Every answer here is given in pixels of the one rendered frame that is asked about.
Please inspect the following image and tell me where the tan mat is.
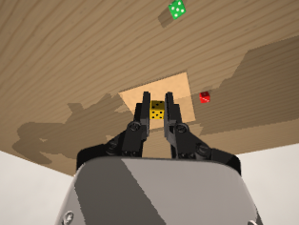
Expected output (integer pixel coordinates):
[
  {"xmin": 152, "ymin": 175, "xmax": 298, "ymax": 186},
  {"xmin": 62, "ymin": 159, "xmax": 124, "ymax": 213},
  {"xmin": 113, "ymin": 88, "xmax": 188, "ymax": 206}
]
[{"xmin": 119, "ymin": 72, "xmax": 195, "ymax": 130}]

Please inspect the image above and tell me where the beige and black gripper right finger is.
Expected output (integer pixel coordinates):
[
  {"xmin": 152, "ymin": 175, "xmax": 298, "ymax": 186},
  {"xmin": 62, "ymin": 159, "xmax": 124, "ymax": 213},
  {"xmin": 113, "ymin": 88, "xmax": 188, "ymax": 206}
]
[{"xmin": 164, "ymin": 92, "xmax": 242, "ymax": 177}]

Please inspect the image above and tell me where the green die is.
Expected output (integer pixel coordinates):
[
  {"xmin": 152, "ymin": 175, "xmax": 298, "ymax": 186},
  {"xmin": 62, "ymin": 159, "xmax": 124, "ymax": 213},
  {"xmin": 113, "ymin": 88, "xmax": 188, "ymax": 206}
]
[{"xmin": 169, "ymin": 0, "xmax": 186, "ymax": 19}]

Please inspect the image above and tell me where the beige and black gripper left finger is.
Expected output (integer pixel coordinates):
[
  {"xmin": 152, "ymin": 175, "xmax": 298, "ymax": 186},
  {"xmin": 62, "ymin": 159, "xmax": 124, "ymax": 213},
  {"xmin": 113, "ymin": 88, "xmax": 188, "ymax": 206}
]
[{"xmin": 76, "ymin": 92, "xmax": 150, "ymax": 172}]

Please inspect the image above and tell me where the red die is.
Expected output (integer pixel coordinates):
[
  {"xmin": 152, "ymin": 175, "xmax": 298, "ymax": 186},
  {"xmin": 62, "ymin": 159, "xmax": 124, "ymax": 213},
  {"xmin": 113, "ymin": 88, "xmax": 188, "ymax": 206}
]
[{"xmin": 200, "ymin": 92, "xmax": 209, "ymax": 103}]

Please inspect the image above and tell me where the yellow die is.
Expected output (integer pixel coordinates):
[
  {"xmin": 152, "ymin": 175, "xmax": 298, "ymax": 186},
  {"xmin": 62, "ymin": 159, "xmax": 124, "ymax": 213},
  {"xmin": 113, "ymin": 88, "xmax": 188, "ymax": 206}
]
[{"xmin": 149, "ymin": 100, "xmax": 165, "ymax": 119}]

